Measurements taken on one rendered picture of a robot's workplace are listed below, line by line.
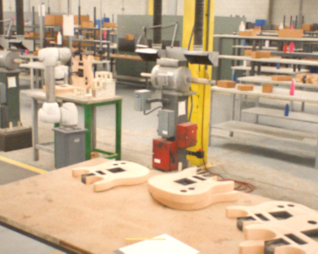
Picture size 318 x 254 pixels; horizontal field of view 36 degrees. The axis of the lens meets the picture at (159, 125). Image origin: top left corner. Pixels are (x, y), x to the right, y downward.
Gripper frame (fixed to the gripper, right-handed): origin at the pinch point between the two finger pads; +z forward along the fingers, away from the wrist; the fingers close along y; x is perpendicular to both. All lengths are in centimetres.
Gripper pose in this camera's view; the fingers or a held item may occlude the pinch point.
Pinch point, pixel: (80, 72)
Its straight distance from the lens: 579.4
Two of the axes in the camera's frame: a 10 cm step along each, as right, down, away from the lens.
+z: 6.9, -1.2, 7.2
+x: 0.3, -9.8, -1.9
